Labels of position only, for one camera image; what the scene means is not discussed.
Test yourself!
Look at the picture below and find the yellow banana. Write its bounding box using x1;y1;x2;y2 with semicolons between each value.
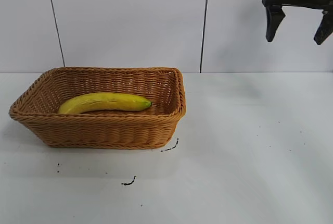
57;92;153;115

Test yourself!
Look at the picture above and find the brown woven wicker basket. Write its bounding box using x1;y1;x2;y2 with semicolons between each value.
9;66;187;149

